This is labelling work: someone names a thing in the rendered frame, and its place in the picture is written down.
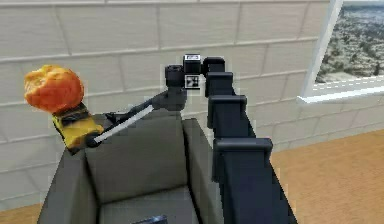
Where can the white framed window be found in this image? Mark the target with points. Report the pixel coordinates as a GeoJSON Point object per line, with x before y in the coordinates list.
{"type": "Point", "coordinates": [353, 43]}

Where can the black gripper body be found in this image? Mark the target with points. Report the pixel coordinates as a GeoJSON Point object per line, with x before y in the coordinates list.
{"type": "Point", "coordinates": [175, 96]}

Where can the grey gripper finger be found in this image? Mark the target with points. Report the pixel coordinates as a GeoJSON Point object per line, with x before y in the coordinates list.
{"type": "Point", "coordinates": [140, 106]}
{"type": "Point", "coordinates": [126, 124]}

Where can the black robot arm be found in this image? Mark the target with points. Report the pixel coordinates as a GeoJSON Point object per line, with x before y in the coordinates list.
{"type": "Point", "coordinates": [243, 173]}

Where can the black flat object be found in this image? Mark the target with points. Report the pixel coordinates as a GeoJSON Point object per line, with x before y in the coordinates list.
{"type": "Point", "coordinates": [151, 220]}

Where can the peeled orange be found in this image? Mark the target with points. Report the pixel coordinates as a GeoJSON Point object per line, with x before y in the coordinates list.
{"type": "Point", "coordinates": [53, 88]}

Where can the grey armchair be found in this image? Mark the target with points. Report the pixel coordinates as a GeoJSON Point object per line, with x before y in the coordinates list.
{"type": "Point", "coordinates": [140, 166]}

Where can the yellow toy truck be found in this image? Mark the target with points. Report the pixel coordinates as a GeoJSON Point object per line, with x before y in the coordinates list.
{"type": "Point", "coordinates": [78, 130]}

